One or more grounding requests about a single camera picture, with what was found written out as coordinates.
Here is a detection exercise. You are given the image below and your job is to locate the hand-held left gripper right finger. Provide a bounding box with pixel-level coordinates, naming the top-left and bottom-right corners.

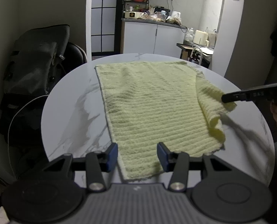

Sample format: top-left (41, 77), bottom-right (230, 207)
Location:
top-left (157, 142), bottom-right (243, 192)

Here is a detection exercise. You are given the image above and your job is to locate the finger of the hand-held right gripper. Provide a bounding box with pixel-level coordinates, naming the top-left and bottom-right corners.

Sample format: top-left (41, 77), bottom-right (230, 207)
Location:
top-left (221, 82), bottom-right (277, 103)

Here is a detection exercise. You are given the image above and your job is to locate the black framed glass sliding door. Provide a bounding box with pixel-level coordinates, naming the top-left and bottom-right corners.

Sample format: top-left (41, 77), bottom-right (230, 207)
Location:
top-left (91, 0), bottom-right (123, 54)

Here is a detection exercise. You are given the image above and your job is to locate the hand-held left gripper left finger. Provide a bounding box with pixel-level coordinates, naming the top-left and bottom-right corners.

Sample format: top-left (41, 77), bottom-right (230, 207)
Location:
top-left (43, 142), bottom-right (118, 192)

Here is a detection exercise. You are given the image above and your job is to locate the white cable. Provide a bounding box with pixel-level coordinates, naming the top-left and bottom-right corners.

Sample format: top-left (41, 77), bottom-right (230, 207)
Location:
top-left (8, 95), bottom-right (48, 157)

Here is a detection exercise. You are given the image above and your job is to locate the black chair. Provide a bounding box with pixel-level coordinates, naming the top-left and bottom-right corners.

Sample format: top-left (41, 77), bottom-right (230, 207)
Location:
top-left (59, 42), bottom-right (87, 75)

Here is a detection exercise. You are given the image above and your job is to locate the black spice rack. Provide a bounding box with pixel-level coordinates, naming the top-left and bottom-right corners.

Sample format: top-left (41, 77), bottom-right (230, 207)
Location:
top-left (123, 0), bottom-right (150, 12)

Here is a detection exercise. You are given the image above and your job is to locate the pale yellow ribbed towel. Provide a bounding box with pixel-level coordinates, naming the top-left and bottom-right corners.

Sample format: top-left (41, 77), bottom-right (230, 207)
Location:
top-left (95, 61), bottom-right (237, 183)

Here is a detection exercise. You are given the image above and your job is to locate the dark grey backpack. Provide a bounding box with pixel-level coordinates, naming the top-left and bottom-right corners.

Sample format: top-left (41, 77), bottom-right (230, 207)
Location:
top-left (0, 24), bottom-right (71, 143)

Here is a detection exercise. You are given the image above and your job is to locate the white metal frame stool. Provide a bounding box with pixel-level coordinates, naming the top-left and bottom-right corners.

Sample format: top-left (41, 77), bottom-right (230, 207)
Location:
top-left (191, 46), bottom-right (203, 66)

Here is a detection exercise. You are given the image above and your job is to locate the white paper bag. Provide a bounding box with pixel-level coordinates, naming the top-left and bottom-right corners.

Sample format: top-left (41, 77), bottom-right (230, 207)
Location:
top-left (207, 27), bottom-right (217, 48)

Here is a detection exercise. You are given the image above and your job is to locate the white kitchen base cabinet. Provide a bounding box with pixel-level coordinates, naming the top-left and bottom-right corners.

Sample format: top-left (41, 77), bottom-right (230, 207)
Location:
top-left (121, 19), bottom-right (187, 57)

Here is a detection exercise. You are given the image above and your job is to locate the cream countertop appliance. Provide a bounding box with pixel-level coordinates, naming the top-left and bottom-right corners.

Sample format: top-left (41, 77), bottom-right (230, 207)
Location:
top-left (194, 29), bottom-right (208, 45)

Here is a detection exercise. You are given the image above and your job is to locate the wooden side table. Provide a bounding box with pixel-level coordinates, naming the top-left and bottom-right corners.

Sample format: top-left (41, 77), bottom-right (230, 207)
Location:
top-left (176, 43), bottom-right (215, 62)

